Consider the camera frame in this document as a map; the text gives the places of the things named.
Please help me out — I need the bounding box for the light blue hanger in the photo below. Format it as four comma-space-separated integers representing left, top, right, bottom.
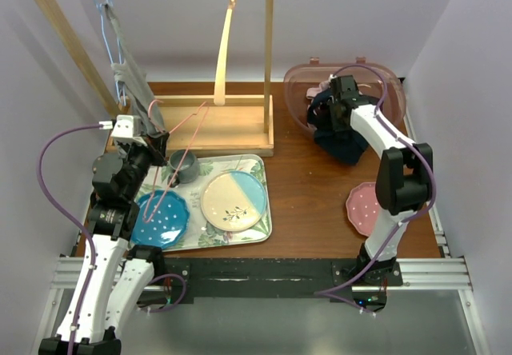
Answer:
78, 0, 129, 108

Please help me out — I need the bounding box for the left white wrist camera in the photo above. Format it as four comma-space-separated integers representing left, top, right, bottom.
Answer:
98, 114, 147, 147

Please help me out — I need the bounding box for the cream and blue plate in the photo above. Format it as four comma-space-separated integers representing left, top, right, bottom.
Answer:
200, 170, 268, 233

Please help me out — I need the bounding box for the floral rectangular tray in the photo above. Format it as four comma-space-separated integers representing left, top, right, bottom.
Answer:
135, 154, 272, 251

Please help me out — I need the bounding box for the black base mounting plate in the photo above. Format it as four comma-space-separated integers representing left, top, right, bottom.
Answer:
139, 257, 403, 313

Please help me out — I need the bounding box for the cream plastic hanger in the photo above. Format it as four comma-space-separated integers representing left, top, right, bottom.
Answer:
214, 0, 237, 106

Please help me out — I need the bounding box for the pink tank top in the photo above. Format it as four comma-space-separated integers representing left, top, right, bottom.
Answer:
306, 74, 334, 101

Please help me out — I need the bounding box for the grey tank top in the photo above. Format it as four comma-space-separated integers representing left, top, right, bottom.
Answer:
104, 3, 165, 137

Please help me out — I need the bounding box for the blue dotted plate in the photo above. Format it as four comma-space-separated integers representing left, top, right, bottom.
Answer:
130, 189, 190, 250

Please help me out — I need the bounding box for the pink plastic hanger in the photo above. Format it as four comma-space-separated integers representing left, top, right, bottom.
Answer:
141, 99, 210, 224

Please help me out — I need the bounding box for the pink transparent plastic bin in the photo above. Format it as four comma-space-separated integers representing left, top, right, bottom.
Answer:
283, 58, 406, 139

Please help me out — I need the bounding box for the navy maroon tank top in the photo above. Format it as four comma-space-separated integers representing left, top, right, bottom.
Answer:
306, 89, 369, 166

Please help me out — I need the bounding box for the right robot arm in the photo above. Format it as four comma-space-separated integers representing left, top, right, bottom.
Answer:
323, 75, 436, 294

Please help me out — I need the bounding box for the wooden clothes rack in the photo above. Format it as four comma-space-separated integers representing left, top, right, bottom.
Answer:
35, 0, 274, 157

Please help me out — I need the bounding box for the pink dotted plate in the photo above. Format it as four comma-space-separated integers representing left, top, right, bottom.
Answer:
346, 182, 380, 237

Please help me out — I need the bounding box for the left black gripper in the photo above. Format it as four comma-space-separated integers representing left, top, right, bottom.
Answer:
120, 130, 168, 200

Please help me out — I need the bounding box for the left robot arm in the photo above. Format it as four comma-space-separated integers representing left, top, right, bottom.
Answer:
37, 133, 168, 354

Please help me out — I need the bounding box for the grey ceramic mug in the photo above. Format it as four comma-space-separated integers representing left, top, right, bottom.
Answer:
168, 150, 199, 188

